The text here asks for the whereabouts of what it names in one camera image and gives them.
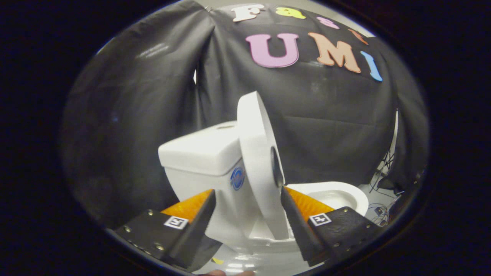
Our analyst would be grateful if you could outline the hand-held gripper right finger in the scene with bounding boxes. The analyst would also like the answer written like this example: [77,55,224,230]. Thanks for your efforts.
[280,186,385,267]

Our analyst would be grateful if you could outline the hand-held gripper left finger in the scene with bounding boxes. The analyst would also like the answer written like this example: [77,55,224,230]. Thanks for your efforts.
[107,189,216,269]

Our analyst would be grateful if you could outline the white toilet lid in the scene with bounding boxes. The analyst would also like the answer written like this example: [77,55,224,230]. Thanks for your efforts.
[237,91,290,240]

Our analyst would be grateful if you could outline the white ceramic toilet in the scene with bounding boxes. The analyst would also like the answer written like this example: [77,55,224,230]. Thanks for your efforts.
[158,121,369,253]

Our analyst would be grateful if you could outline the black backdrop cloth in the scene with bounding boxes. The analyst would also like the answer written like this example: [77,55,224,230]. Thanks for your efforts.
[61,0,430,230]

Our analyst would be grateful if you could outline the tangled floor cables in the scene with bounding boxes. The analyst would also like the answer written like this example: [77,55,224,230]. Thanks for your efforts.
[368,151,403,227]

